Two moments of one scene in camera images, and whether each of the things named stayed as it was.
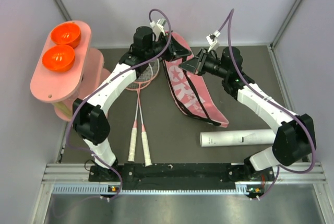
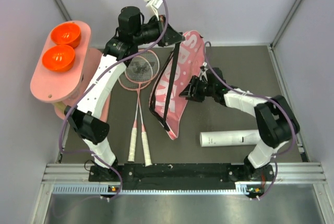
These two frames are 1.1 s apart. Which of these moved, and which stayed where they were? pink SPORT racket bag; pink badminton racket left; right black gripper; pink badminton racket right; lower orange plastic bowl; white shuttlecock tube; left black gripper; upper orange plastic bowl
Moved: right black gripper; left black gripper; pink SPORT racket bag
Stayed: pink badminton racket right; pink badminton racket left; lower orange plastic bowl; upper orange plastic bowl; white shuttlecock tube
